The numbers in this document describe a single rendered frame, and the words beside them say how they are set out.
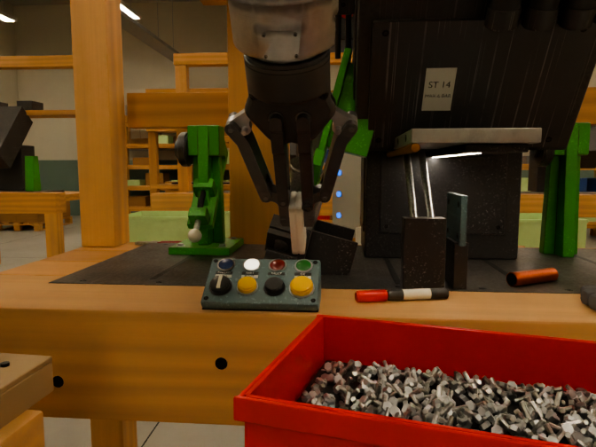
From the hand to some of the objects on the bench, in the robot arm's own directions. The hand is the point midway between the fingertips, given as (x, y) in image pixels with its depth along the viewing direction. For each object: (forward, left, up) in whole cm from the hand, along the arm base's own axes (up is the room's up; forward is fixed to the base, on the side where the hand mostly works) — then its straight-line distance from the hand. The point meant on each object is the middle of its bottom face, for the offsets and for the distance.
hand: (298, 223), depth 56 cm
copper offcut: (+21, -36, -12) cm, 44 cm away
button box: (+9, +4, -16) cm, 19 cm away
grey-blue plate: (+21, -24, -12) cm, 34 cm away
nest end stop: (+29, +3, -10) cm, 31 cm away
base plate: (+38, -16, -14) cm, 44 cm away
